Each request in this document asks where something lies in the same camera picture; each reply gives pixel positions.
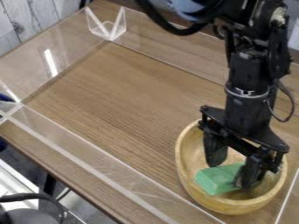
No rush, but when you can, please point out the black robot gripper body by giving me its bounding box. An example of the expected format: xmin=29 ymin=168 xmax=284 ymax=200
xmin=198 ymin=87 xmax=289 ymax=173

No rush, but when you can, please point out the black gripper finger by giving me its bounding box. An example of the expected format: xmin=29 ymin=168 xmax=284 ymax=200
xmin=202 ymin=132 xmax=228 ymax=167
xmin=233 ymin=154 xmax=270 ymax=190

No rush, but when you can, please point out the green rectangular block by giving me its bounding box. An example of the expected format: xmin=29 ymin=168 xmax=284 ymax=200
xmin=193 ymin=163 xmax=242 ymax=196

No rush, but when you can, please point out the light wooden bowl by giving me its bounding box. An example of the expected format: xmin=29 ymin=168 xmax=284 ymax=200
xmin=174 ymin=121 xmax=288 ymax=215

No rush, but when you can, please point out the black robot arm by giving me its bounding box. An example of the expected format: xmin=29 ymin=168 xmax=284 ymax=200
xmin=134 ymin=0 xmax=292 ymax=189

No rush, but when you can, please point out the black table leg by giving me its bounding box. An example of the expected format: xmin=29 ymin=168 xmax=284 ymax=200
xmin=42 ymin=174 xmax=57 ymax=196

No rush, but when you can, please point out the clear acrylic enclosure wall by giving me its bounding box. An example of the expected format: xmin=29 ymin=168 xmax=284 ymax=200
xmin=0 ymin=2 xmax=299 ymax=224

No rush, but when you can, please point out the clear acrylic corner bracket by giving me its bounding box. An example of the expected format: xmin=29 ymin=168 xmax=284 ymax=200
xmin=83 ymin=7 xmax=126 ymax=41

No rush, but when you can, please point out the black metal clamp bracket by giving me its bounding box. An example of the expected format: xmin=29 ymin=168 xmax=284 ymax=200
xmin=35 ymin=191 xmax=87 ymax=224

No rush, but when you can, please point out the black cable loop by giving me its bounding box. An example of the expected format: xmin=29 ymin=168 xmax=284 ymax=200
xmin=0 ymin=192 xmax=67 ymax=224

